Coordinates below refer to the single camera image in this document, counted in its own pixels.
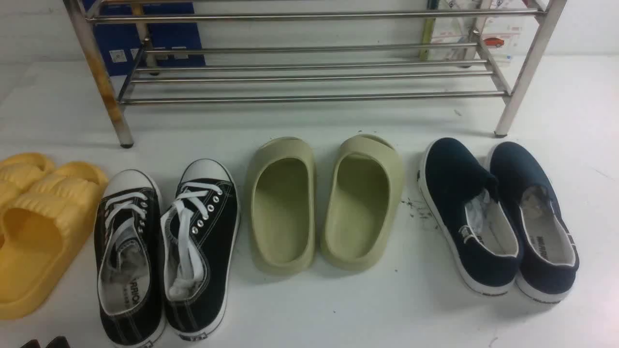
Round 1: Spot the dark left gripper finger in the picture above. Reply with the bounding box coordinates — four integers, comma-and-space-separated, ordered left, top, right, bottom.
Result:
21, 339, 41, 348
46, 335, 71, 348

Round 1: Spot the black canvas sneaker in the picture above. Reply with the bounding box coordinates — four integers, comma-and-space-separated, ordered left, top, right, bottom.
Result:
93, 169, 166, 348
161, 159, 241, 342

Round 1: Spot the stainless steel shoe rack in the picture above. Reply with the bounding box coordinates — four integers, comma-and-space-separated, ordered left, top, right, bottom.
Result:
63, 0, 567, 148

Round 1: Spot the blue box behind rack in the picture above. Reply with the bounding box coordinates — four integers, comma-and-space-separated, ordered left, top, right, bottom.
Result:
94, 2, 206, 76

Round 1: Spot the navy slip-on shoe left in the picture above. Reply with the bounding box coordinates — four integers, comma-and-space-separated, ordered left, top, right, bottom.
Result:
417, 137, 523, 297

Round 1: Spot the navy slip-on shoe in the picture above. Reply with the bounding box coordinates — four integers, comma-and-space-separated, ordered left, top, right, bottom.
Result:
486, 142, 580, 305
417, 137, 523, 297

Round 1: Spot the navy slip-on shoe right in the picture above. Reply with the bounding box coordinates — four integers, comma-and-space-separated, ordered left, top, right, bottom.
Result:
486, 142, 580, 305

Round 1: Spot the yellow slipper front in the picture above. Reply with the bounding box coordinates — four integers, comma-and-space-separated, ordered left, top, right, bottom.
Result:
0, 161, 108, 321

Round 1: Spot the yellow slipper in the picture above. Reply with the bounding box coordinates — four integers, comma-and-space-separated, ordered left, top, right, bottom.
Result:
0, 161, 108, 321
0, 152, 55, 208

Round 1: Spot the yellow slipper back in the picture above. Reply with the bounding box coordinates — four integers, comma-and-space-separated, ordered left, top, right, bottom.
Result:
0, 152, 55, 208

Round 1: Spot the olive green slipper left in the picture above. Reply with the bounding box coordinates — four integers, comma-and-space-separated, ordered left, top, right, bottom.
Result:
244, 137, 316, 277

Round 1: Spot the olive green slipper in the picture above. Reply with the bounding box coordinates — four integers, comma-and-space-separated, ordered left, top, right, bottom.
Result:
244, 137, 316, 277
320, 134, 405, 273

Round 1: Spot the olive green slipper right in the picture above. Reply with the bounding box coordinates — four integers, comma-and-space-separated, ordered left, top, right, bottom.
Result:
320, 134, 405, 273

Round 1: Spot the white printed carton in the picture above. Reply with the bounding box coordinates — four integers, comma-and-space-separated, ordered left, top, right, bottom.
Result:
419, 0, 526, 64

